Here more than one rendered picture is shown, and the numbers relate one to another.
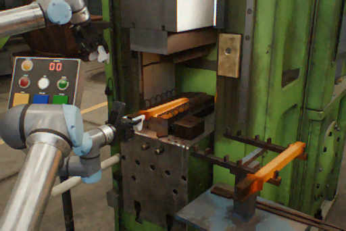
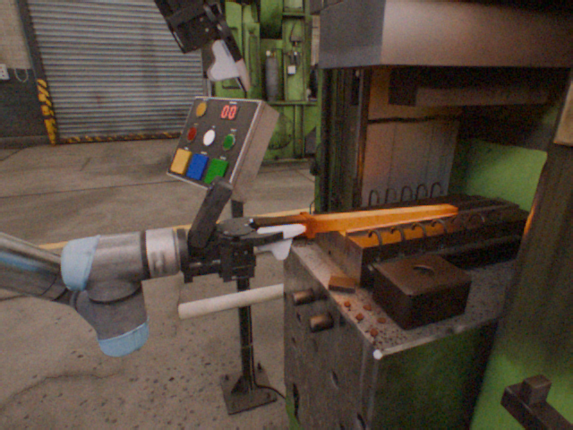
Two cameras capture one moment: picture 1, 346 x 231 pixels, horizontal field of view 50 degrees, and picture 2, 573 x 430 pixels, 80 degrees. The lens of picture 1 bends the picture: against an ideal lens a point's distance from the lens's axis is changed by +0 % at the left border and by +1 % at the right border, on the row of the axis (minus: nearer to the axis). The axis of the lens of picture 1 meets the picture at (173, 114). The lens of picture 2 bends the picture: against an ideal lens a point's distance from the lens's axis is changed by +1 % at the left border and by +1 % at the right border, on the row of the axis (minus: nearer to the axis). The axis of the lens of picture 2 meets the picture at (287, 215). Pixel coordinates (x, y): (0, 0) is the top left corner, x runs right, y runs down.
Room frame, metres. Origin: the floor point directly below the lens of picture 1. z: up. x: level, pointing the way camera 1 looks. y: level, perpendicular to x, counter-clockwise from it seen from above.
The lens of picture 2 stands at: (1.02, -0.16, 1.25)
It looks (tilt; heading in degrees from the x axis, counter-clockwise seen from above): 22 degrees down; 35
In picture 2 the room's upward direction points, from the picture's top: straight up
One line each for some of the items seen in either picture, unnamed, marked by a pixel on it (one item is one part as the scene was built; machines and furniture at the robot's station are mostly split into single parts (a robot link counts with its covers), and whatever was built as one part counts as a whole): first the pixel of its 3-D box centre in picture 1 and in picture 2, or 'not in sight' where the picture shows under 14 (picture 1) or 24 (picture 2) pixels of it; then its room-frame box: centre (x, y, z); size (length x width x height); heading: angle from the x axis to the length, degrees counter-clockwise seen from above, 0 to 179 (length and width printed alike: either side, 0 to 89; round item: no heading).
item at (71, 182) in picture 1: (87, 174); (252, 296); (1.69, 0.44, 0.62); 0.44 x 0.05 x 0.05; 145
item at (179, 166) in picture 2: (21, 101); (182, 161); (1.71, 0.74, 1.01); 0.07 x 0.05 x 0.07; 80
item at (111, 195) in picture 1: (115, 198); not in sight; (1.87, 0.34, 0.36); 0.09 x 0.07 x 0.12; 55
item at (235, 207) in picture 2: (63, 175); (241, 283); (1.81, 0.61, 0.54); 0.04 x 0.04 x 1.08; 55
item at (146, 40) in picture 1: (176, 35); (451, 38); (1.74, -0.01, 1.32); 0.42 x 0.20 x 0.10; 145
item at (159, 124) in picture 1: (176, 109); (421, 227); (1.74, -0.01, 0.96); 0.42 x 0.20 x 0.09; 145
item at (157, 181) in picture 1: (186, 159); (424, 340); (1.71, -0.06, 0.69); 0.56 x 0.38 x 0.45; 145
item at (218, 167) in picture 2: (60, 103); (218, 173); (1.67, 0.54, 1.01); 0.07 x 0.05 x 0.07; 80
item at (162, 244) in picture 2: (104, 135); (165, 253); (1.30, 0.26, 1.00); 0.08 x 0.05 x 0.08; 55
